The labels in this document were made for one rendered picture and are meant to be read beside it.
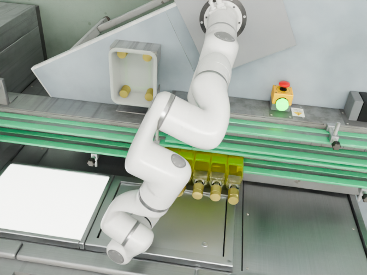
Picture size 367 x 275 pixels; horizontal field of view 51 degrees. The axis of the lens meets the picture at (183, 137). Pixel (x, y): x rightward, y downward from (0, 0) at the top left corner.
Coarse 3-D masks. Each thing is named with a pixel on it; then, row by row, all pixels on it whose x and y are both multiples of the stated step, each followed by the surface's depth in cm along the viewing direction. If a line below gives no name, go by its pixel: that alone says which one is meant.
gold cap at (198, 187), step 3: (195, 183) 125; (198, 183) 125; (201, 183) 125; (195, 186) 124; (198, 186) 124; (201, 186) 124; (195, 189) 123; (198, 189) 123; (201, 189) 123; (195, 192) 122; (198, 192) 122; (201, 192) 122; (192, 195) 123; (195, 195) 123; (198, 195) 122; (201, 195) 122; (195, 198) 123; (198, 198) 123
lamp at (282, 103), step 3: (279, 99) 136; (282, 99) 135; (285, 99) 135; (276, 102) 136; (279, 102) 135; (282, 102) 134; (285, 102) 134; (276, 105) 136; (279, 105) 135; (282, 105) 134; (285, 105) 134; (279, 108) 135; (282, 108) 135; (285, 108) 135
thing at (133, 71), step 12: (120, 48) 133; (120, 60) 143; (132, 60) 142; (156, 60) 133; (120, 72) 145; (132, 72) 145; (144, 72) 144; (156, 72) 136; (120, 84) 148; (132, 84) 148; (144, 84) 147; (156, 84) 139; (120, 96) 147; (132, 96) 148; (144, 96) 148
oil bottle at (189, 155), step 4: (180, 152) 136; (184, 152) 136; (188, 152) 136; (192, 152) 137; (184, 156) 134; (188, 156) 135; (192, 156) 135; (188, 160) 132; (192, 160) 133; (192, 164) 131; (192, 168) 130
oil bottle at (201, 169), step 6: (198, 156) 135; (204, 156) 135; (210, 156) 136; (198, 162) 132; (204, 162) 132; (210, 162) 135; (198, 168) 130; (204, 168) 130; (192, 174) 129; (198, 174) 128; (204, 174) 128; (192, 180) 130; (204, 180) 128
